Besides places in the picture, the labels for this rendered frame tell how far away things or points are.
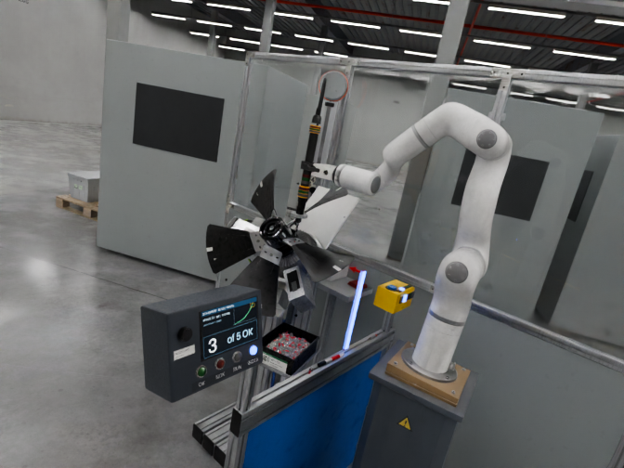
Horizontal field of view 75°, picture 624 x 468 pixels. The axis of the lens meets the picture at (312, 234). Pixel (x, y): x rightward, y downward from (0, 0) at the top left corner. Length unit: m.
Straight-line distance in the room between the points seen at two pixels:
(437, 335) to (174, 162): 3.14
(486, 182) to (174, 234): 3.29
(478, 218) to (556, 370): 0.99
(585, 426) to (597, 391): 0.17
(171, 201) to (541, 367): 3.25
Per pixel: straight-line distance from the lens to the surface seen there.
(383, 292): 1.74
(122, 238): 4.53
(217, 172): 3.81
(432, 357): 1.43
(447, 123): 1.37
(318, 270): 1.54
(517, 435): 2.30
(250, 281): 1.66
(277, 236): 1.67
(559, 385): 2.15
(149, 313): 0.94
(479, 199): 1.33
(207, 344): 0.95
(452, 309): 1.37
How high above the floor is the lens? 1.67
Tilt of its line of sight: 15 degrees down
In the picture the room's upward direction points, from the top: 11 degrees clockwise
